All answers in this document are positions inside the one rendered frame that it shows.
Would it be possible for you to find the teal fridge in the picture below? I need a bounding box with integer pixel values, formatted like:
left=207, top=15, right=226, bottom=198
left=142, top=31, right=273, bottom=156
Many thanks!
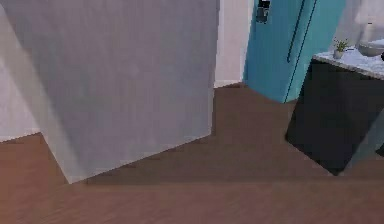
left=242, top=0, right=347, bottom=104

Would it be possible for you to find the black fridge dispenser panel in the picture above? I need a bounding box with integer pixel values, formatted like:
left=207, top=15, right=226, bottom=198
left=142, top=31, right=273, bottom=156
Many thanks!
left=255, top=0, right=272, bottom=25

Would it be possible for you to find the black counter with marble top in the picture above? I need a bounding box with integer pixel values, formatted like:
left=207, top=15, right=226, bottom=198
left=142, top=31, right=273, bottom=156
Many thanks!
left=285, top=46, right=384, bottom=177

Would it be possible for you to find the small potted green plant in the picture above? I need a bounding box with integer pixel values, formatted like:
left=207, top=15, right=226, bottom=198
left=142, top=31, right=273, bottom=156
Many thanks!
left=333, top=38, right=350, bottom=60

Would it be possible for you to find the grey bowl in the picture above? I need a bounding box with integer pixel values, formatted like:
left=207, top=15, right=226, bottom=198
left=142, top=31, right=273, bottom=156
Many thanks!
left=357, top=39, right=384, bottom=58

